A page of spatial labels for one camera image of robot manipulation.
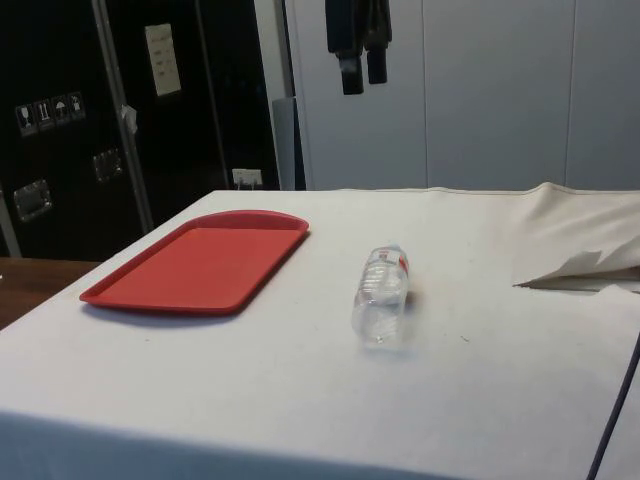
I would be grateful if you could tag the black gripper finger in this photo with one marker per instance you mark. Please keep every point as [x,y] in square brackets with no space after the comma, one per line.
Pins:
[352,70]
[377,65]

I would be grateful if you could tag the clear plastic bottle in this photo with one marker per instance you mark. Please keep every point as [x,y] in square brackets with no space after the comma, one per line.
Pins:
[382,290]

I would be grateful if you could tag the red plastic tray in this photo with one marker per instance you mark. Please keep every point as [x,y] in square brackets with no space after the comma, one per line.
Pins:
[200,270]

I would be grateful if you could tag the grey leaning panel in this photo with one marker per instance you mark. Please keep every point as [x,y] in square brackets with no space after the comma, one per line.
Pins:
[287,145]

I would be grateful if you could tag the pale grey locker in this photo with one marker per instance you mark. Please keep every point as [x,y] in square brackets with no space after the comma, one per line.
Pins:
[500,100]

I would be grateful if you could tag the black cabinet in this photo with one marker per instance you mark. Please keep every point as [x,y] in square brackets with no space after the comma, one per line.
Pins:
[210,125]

